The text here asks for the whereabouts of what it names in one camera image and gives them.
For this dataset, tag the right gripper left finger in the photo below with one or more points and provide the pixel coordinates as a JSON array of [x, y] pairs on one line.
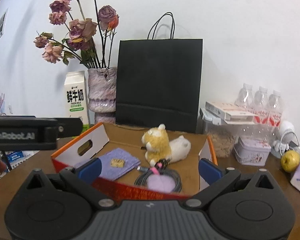
[[80, 180]]

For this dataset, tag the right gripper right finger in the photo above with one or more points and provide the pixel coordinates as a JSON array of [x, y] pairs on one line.
[[220, 181]]

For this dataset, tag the yellow white plush toy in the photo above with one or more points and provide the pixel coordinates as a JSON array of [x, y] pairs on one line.
[[158, 146]]

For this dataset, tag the small gold block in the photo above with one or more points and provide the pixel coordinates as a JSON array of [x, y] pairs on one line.
[[117, 163]]

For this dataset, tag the purple cloth pouch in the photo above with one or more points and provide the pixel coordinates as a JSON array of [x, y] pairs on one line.
[[110, 166]]

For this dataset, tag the orange cardboard box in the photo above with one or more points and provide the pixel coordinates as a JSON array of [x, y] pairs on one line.
[[104, 137]]

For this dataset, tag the small white tin box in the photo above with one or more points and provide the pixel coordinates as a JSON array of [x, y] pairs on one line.
[[251, 152]]

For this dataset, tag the clear plastic food container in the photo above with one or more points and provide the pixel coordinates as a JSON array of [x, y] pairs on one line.
[[224, 134]]

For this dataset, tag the flat white red box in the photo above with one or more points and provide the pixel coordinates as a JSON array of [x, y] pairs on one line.
[[230, 113]]

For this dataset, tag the white green milk carton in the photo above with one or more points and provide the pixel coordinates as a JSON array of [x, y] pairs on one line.
[[76, 98]]

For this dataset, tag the yellow green apple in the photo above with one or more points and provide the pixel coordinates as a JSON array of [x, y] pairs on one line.
[[290, 161]]

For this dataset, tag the water bottle left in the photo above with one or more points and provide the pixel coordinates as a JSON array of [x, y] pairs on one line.
[[245, 97]]

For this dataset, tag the water bottle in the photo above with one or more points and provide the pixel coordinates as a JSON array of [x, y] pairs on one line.
[[260, 106], [275, 108], [245, 97]]

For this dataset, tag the water bottle middle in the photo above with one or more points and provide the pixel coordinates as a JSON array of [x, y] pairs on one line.
[[260, 106]]

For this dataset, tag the water bottle right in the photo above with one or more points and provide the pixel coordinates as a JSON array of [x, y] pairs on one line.
[[275, 108]]

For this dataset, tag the purple textured vase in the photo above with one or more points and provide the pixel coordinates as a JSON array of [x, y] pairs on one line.
[[102, 93]]

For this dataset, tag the black paper bag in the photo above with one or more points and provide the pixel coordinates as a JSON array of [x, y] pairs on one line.
[[158, 82]]

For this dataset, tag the dried rose bouquet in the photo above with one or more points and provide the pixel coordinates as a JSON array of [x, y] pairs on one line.
[[87, 40]]

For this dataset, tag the white round camera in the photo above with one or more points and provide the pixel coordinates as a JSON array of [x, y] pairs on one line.
[[283, 136]]

